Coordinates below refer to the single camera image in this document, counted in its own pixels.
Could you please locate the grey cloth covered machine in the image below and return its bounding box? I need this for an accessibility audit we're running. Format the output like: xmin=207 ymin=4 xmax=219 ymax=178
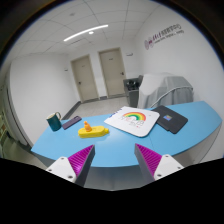
xmin=138 ymin=73 xmax=193 ymax=109

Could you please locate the red wall logo sign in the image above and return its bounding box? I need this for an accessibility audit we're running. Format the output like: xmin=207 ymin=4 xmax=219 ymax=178
xmin=144 ymin=24 xmax=184 ymax=50

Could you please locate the long ceiling light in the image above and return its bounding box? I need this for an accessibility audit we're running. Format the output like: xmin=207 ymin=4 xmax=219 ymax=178
xmin=63 ymin=24 xmax=109 ymax=42

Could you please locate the white rainbow board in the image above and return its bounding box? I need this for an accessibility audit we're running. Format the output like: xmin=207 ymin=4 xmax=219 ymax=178
xmin=105 ymin=106 xmax=160 ymax=137

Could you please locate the dark green mug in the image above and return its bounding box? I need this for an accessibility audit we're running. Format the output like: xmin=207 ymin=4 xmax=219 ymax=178
xmin=46 ymin=112 xmax=61 ymax=131

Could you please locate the grey metal cabinet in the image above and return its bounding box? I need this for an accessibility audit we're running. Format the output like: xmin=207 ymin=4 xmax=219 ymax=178
xmin=123 ymin=75 xmax=143 ymax=107

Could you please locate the left beige door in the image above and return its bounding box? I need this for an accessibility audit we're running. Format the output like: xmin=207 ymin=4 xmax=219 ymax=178
xmin=71 ymin=56 xmax=98 ymax=102

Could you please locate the black tablet case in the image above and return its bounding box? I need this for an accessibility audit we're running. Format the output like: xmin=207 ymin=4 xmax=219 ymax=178
xmin=154 ymin=106 xmax=188 ymax=134

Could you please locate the right beige door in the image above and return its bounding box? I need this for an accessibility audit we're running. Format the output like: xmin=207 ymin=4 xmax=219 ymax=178
xmin=99 ymin=48 xmax=125 ymax=97

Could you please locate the beige door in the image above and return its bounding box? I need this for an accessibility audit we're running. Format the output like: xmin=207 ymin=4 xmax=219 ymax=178
xmin=71 ymin=56 xmax=98 ymax=102
xmin=99 ymin=48 xmax=125 ymax=97

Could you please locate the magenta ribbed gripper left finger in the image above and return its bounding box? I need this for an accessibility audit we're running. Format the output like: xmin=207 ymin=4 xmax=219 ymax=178
xmin=46 ymin=145 xmax=95 ymax=187

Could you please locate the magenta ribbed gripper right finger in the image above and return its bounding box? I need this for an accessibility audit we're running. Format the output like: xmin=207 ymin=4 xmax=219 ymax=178
xmin=134 ymin=144 xmax=183 ymax=184

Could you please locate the dark purple phone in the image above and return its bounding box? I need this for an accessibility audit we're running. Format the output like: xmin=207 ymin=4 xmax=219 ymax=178
xmin=62 ymin=116 xmax=82 ymax=130

